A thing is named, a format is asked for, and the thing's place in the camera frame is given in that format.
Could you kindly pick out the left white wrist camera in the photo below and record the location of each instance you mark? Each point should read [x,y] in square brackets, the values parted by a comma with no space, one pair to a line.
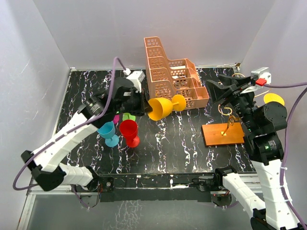
[137,77]

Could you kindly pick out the gold wire wooden glass rack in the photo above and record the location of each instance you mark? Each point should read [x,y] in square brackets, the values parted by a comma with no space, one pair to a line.
[227,133]

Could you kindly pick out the magenta plastic wine glass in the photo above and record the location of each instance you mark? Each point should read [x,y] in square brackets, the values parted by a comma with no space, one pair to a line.
[116,119]

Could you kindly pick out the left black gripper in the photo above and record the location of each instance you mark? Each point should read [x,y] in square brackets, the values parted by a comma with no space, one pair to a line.
[144,108]

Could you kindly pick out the yellow plastic wine glass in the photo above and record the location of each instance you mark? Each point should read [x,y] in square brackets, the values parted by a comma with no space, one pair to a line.
[272,97]

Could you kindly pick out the black front mounting rail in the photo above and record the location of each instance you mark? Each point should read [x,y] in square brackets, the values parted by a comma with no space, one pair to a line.
[152,187]

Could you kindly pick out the green plastic wine glass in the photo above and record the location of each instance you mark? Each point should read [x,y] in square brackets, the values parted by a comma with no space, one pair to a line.
[128,116]

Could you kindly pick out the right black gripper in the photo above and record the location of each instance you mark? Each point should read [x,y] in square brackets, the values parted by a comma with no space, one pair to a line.
[217,91]

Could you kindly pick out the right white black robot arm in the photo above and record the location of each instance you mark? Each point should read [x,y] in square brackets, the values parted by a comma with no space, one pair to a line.
[274,210]

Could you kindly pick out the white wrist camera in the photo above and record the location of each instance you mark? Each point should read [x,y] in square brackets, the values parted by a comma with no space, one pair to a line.
[137,77]
[259,77]

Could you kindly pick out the red plastic wine glass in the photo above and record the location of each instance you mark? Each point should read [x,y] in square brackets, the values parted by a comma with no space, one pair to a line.
[129,130]

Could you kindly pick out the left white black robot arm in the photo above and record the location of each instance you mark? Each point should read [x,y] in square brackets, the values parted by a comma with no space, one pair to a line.
[125,95]

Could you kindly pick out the peach plastic file organizer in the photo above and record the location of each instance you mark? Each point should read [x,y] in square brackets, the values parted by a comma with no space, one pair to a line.
[168,77]

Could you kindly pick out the orange yellow wine glass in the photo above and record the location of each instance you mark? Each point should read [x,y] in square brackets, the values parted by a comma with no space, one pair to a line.
[162,107]

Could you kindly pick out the blue plastic wine glass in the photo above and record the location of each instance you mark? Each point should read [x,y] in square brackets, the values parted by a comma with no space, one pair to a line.
[107,131]

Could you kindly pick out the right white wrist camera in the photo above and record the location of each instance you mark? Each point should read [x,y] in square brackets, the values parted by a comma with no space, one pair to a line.
[259,77]

